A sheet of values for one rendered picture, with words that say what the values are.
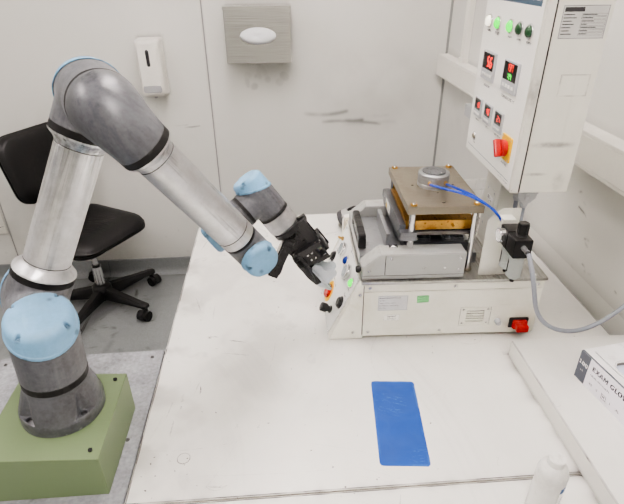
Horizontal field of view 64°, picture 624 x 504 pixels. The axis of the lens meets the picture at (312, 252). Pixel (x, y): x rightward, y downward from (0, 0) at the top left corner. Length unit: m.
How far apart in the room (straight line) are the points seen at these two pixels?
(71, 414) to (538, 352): 1.02
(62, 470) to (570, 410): 0.99
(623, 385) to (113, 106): 1.07
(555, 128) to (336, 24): 1.65
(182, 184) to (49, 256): 0.30
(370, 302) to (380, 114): 1.66
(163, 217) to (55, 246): 1.98
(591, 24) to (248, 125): 1.90
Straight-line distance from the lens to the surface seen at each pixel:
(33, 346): 0.96
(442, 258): 1.25
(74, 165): 0.98
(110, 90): 0.86
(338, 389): 1.20
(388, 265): 1.23
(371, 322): 1.31
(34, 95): 2.94
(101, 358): 1.39
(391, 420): 1.15
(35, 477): 1.10
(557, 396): 1.24
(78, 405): 1.07
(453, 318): 1.35
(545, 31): 1.14
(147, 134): 0.85
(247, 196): 1.13
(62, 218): 1.01
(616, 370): 1.24
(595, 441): 1.18
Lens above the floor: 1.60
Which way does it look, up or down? 30 degrees down
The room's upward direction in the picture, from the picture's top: 1 degrees counter-clockwise
